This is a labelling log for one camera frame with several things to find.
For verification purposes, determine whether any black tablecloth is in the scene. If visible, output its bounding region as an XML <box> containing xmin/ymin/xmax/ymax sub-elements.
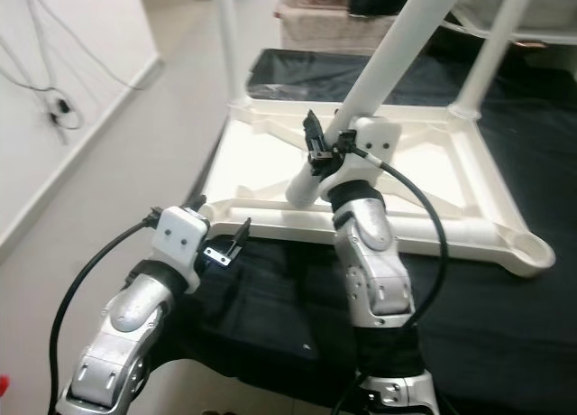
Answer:
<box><xmin>144</xmin><ymin>47</ymin><xmax>577</xmax><ymax>411</ymax></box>

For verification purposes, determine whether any black wall cable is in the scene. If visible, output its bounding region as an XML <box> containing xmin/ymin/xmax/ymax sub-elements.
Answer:
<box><xmin>0</xmin><ymin>0</ymin><xmax>136</xmax><ymax>132</ymax></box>

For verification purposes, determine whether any speckled cloth covered bench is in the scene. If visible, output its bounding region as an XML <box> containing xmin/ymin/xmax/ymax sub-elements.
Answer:
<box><xmin>275</xmin><ymin>0</ymin><xmax>380</xmax><ymax>51</ymax></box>

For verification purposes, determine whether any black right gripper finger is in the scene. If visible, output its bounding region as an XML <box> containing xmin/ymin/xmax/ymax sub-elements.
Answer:
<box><xmin>304</xmin><ymin>108</ymin><xmax>327</xmax><ymax>159</ymax></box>

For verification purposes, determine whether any grey clear plastic box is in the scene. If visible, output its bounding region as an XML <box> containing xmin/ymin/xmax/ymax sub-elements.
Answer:
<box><xmin>460</xmin><ymin>0</ymin><xmax>577</xmax><ymax>46</ymax></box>

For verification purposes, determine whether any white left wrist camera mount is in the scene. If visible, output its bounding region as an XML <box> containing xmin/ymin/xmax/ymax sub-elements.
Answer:
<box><xmin>153</xmin><ymin>206</ymin><xmax>213</xmax><ymax>290</ymax></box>

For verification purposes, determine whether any clear tape strip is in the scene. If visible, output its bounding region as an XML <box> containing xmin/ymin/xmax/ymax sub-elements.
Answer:
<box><xmin>248</xmin><ymin>83</ymin><xmax>307</xmax><ymax>100</ymax></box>

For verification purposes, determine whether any white plastic table top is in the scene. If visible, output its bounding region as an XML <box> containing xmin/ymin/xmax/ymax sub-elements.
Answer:
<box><xmin>197</xmin><ymin>99</ymin><xmax>558</xmax><ymax>281</ymax></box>

